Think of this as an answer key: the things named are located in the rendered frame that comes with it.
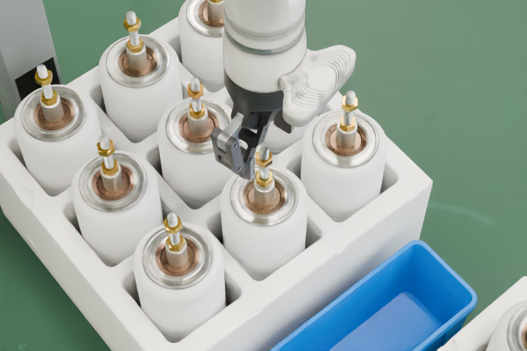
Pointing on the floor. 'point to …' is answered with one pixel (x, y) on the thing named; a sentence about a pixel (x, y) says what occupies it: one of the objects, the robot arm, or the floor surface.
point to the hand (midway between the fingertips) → (263, 143)
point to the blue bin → (391, 308)
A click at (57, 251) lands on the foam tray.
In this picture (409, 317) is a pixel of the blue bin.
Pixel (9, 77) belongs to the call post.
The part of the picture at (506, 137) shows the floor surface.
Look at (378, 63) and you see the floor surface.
